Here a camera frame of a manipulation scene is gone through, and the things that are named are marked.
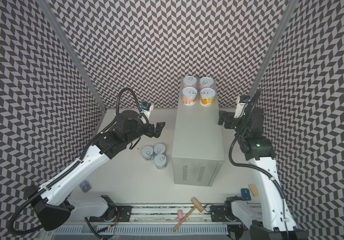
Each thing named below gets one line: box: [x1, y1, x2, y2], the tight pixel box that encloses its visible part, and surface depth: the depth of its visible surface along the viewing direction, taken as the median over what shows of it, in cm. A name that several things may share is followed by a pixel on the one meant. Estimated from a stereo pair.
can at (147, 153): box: [142, 145, 154, 162], surface depth 91 cm
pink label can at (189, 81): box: [182, 76, 197, 90], surface depth 78 cm
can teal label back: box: [153, 143, 166, 155], surface depth 91 cm
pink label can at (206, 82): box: [199, 77, 214, 91], surface depth 77 cm
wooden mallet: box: [172, 197, 205, 232], surface depth 75 cm
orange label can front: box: [199, 87, 216, 107], surface depth 72 cm
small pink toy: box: [177, 209, 184, 220], surface depth 72 cm
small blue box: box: [240, 188, 252, 201], surface depth 80 cm
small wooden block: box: [248, 183, 259, 197], surface depth 82 cm
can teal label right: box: [154, 154, 168, 170], surface depth 88 cm
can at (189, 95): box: [182, 86, 198, 106], surface depth 72 cm
